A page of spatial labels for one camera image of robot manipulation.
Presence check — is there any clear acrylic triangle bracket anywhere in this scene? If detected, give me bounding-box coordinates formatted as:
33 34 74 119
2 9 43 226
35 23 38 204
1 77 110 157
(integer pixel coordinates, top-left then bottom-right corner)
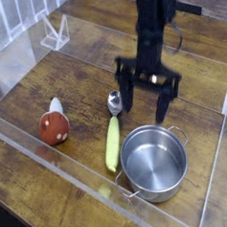
40 15 70 52

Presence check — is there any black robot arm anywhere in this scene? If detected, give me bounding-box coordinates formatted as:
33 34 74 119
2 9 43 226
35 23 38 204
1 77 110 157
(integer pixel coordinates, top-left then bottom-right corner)
116 0 181 124

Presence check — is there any red toy mushroom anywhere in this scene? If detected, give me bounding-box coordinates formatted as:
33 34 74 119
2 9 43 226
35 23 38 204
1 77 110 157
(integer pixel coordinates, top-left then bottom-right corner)
39 98 70 146

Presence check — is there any black bar on table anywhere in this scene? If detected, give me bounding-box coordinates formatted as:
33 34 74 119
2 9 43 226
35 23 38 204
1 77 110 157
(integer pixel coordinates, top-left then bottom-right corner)
177 1 202 15

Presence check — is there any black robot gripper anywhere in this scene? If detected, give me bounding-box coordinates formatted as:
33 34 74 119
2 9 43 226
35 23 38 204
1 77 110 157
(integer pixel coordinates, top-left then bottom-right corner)
116 34 181 124

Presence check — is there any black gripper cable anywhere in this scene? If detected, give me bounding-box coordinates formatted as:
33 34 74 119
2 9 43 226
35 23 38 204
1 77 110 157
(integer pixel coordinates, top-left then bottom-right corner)
163 17 184 56

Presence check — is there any green handled metal spoon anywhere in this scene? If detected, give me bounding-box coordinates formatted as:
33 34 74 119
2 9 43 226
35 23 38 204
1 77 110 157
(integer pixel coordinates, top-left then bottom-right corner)
105 91 123 172

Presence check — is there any stainless steel pot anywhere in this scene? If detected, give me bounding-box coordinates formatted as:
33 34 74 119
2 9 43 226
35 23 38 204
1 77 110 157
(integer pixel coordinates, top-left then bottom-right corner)
115 125 189 203

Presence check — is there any clear acrylic front barrier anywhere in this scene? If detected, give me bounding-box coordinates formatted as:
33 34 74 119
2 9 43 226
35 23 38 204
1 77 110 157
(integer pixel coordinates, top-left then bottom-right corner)
0 118 191 227

